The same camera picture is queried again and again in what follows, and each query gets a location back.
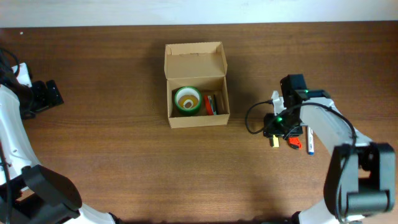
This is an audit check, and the small yellow tape roll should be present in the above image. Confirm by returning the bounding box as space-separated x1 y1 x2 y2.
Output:
177 95 199 110

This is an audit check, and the green tape roll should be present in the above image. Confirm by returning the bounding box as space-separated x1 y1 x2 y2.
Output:
174 86 202 116

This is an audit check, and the cardboard box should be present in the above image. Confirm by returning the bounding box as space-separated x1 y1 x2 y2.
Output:
164 42 230 128

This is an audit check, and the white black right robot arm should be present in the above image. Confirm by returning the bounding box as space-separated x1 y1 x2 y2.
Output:
262 74 396 223

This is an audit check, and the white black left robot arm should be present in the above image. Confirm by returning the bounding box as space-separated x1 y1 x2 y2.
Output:
1 49 122 224

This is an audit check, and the red utility knife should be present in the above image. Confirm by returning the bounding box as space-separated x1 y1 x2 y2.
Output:
287 137 302 149

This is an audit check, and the yellow highlighter pen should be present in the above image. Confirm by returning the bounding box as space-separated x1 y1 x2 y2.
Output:
270 135 280 148

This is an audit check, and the blue white marker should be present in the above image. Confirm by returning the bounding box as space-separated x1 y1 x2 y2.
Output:
307 126 315 156

